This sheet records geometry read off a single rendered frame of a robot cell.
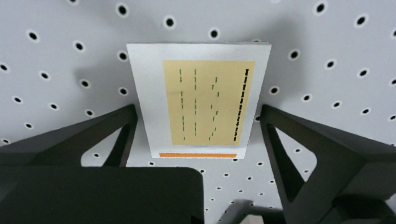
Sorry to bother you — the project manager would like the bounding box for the grey lab imager with drawer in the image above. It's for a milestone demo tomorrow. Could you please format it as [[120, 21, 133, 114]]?
[[240, 215, 264, 224]]

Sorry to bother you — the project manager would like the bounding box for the grey perforated base plate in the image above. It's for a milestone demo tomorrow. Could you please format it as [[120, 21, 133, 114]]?
[[0, 0, 396, 224]]

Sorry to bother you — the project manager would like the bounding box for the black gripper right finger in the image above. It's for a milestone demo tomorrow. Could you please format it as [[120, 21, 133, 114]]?
[[259, 104, 396, 224]]

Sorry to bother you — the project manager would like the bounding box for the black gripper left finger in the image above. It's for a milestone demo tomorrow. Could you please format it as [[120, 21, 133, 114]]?
[[0, 104, 138, 166]]

